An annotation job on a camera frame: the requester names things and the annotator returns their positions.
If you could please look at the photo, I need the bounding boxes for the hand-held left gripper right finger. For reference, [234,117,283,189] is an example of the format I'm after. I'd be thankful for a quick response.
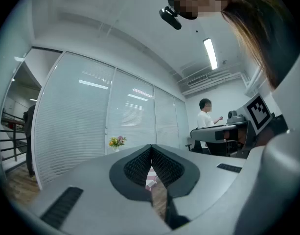
[151,144,246,230]

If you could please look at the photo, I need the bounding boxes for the person's torso in black top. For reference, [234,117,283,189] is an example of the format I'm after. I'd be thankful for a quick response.
[259,0,300,90]

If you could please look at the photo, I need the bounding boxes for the round checkered table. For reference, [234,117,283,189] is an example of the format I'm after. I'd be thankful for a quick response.
[145,166,158,191]

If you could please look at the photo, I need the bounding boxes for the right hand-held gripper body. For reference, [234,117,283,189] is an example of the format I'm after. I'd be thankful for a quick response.
[224,94,275,157]

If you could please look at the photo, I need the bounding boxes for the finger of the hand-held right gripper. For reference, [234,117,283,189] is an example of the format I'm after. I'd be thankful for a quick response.
[190,123,237,142]

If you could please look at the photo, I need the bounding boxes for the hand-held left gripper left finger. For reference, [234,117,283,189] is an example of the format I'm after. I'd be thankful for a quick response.
[26,144,173,235]

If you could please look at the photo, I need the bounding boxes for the colourful flower bouquet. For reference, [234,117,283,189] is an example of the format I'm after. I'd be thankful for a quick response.
[108,135,128,148]

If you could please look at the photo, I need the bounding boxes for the black head-worn camera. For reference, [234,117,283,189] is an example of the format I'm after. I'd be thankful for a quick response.
[159,6,183,30]

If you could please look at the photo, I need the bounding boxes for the ceiling air vent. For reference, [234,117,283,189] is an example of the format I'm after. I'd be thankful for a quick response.
[186,73,209,87]

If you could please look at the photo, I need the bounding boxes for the black metal stair railing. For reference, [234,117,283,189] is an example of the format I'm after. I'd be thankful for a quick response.
[0,109,28,163]

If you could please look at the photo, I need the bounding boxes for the white slatted window blinds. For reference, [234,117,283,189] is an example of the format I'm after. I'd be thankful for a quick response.
[33,51,189,189]

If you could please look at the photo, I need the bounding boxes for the long ceiling light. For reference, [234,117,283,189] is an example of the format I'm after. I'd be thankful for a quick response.
[203,37,218,71]

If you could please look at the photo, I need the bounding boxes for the person's right forearm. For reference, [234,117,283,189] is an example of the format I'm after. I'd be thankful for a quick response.
[256,115,289,146]

